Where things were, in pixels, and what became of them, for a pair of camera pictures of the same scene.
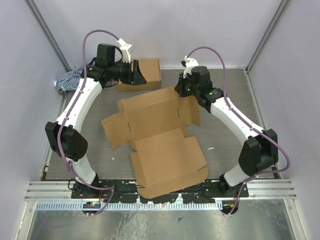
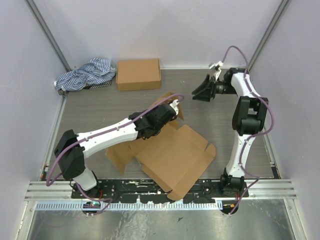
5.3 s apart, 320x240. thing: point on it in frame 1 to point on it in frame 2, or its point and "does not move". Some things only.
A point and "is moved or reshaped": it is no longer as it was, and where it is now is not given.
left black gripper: x=135 y=78 to x=157 y=105
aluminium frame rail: x=50 y=191 does not move
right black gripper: x=179 y=87 to x=206 y=90
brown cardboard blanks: x=156 y=123 is moved or reshaped
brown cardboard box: x=150 y=70 does not move
